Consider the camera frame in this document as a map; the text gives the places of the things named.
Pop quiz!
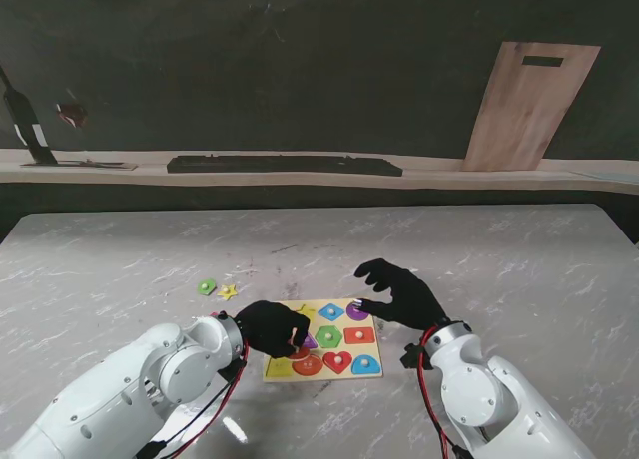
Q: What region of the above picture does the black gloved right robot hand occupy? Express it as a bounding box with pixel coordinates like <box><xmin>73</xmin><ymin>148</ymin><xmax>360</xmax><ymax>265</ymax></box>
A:
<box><xmin>352</xmin><ymin>257</ymin><xmax>451</xmax><ymax>333</ymax></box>

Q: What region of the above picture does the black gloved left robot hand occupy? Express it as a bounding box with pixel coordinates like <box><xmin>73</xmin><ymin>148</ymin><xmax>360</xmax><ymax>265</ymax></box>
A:
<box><xmin>234</xmin><ymin>299</ymin><xmax>312</xmax><ymax>361</ymax></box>

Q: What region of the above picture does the purple circle puzzle piece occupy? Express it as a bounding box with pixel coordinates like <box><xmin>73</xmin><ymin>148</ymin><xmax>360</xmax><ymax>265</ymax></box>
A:
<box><xmin>345</xmin><ymin>302</ymin><xmax>373</xmax><ymax>323</ymax></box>

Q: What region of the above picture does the green hexagon puzzle piece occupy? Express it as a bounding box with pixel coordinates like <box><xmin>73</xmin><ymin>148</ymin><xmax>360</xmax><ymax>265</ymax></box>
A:
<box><xmin>315</xmin><ymin>324</ymin><xmax>344</xmax><ymax>349</ymax></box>

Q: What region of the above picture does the orange rectangle puzzle piece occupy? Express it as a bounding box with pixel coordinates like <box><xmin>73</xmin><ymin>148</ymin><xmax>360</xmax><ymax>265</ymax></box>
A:
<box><xmin>342</xmin><ymin>326</ymin><xmax>376</xmax><ymax>346</ymax></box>

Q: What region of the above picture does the red heart puzzle piece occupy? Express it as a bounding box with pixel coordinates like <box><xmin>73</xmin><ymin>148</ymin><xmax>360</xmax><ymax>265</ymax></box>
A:
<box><xmin>321</xmin><ymin>350</ymin><xmax>353</xmax><ymax>375</ymax></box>

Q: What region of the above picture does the blue semicircle puzzle piece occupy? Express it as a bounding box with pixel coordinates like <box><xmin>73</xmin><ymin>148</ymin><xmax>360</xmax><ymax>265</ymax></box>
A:
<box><xmin>350</xmin><ymin>353</ymin><xmax>383</xmax><ymax>376</ymax></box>

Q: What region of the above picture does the yellow wooden puzzle board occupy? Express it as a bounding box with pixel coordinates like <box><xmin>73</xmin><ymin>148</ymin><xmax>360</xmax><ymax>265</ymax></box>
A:
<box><xmin>263</xmin><ymin>298</ymin><xmax>385</xmax><ymax>384</ymax></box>

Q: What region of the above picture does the wooden cutting board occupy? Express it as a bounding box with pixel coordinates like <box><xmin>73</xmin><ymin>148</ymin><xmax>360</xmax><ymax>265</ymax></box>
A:
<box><xmin>459</xmin><ymin>41</ymin><xmax>602</xmax><ymax>174</ymax></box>

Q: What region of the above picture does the flat wooden coaster board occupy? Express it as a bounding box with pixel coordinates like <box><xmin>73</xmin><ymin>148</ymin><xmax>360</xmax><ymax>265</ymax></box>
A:
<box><xmin>19</xmin><ymin>160</ymin><xmax>139</xmax><ymax>173</ymax></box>

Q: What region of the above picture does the light wooden shelf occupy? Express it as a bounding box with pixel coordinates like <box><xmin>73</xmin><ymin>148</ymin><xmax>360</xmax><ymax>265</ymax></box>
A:
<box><xmin>0</xmin><ymin>148</ymin><xmax>639</xmax><ymax>197</ymax></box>

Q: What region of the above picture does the black long tray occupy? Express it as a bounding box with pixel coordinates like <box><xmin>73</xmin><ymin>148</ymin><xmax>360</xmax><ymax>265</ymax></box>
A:
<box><xmin>166</xmin><ymin>153</ymin><xmax>404</xmax><ymax>178</ymax></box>

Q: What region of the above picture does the red wine glass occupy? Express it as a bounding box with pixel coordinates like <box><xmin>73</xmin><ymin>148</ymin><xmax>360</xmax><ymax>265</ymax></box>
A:
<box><xmin>53</xmin><ymin>101</ymin><xmax>92</xmax><ymax>131</ymax></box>

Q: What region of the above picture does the dark wine bottle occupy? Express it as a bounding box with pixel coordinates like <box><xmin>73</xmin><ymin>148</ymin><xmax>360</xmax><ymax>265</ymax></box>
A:
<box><xmin>0</xmin><ymin>64</ymin><xmax>59</xmax><ymax>167</ymax></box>

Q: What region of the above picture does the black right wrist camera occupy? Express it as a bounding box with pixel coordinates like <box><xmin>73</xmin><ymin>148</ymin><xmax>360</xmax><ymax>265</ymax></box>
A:
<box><xmin>398</xmin><ymin>342</ymin><xmax>426</xmax><ymax>370</ymax></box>

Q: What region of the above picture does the red left arm cable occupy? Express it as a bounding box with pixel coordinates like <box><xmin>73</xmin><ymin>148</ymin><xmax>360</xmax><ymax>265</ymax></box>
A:
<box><xmin>142</xmin><ymin>342</ymin><xmax>250</xmax><ymax>459</ymax></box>

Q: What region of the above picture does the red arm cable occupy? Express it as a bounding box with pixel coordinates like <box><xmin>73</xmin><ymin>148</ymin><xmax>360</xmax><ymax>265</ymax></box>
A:
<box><xmin>417</xmin><ymin>328</ymin><xmax>468</xmax><ymax>459</ymax></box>
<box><xmin>142</xmin><ymin>342</ymin><xmax>250</xmax><ymax>459</ymax></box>

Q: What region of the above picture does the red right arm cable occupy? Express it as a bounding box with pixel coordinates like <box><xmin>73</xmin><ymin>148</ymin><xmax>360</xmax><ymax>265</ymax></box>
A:
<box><xmin>417</xmin><ymin>328</ymin><xmax>468</xmax><ymax>459</ymax></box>

